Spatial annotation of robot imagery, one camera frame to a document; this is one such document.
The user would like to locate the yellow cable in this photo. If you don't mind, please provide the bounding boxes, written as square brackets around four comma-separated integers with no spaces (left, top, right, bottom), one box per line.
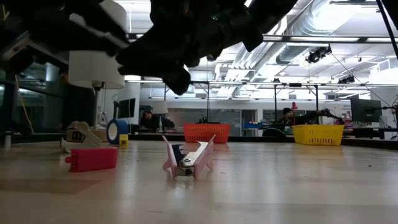
[14,73,35,134]

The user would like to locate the black ceiling camera rig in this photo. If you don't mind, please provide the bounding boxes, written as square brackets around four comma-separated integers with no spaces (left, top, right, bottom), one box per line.
[306,45,333,64]

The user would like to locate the black beam with light strips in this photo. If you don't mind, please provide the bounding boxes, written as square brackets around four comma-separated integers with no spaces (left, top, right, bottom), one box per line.
[126,32,398,44]

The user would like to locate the pink staple remover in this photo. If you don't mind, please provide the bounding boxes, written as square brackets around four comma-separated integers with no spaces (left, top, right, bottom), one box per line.
[161,134,216,180]

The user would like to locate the orange plastic basket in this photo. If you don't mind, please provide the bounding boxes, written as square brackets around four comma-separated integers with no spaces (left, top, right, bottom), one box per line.
[183,123,231,144]

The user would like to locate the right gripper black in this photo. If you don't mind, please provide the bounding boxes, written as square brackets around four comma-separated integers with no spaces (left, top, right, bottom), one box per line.
[115,0,265,96]

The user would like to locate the yellow plastic basket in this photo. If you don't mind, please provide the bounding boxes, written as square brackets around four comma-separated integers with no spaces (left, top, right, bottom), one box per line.
[292,124,345,146]

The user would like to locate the large black monitor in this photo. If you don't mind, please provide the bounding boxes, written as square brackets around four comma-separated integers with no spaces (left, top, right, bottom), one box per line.
[350,98,382,123]

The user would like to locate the person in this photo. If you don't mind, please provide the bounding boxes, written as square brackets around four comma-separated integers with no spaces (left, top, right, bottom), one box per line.
[139,107,175,131]
[278,107,321,127]
[60,70,96,131]

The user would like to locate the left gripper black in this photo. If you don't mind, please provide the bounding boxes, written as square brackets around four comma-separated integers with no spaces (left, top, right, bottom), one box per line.
[0,0,130,74]

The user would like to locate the black aluminium table frame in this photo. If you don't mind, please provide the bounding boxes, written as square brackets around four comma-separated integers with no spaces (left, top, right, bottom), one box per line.
[0,132,398,151]

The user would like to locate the black background workstation frame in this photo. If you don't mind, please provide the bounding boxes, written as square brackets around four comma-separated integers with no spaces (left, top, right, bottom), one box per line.
[163,80,320,125]

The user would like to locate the silver ventilation duct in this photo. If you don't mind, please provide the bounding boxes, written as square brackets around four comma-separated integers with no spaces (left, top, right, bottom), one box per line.
[275,0,343,65]

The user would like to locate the red mini stapler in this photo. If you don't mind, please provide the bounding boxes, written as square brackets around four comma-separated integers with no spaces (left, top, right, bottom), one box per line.
[64,147,118,173]

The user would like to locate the white lamp with wooden base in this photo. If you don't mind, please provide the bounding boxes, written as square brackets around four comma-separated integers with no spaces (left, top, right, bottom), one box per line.
[67,0,128,143]

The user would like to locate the small background table lamp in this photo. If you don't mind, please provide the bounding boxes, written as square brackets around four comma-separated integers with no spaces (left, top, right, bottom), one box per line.
[152,101,169,133]

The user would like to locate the small black ceiling rig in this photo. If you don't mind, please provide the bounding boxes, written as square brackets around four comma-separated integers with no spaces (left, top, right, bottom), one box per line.
[338,75,356,85]

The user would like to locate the background black robot arms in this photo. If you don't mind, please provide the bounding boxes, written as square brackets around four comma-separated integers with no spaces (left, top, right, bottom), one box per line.
[317,108,345,124]

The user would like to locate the dark blue tape roll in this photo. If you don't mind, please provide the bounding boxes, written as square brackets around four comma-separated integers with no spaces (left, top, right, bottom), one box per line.
[106,119,129,145]

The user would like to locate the small black monitor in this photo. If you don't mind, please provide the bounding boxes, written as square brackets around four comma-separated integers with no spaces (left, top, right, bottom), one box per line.
[113,98,136,125]

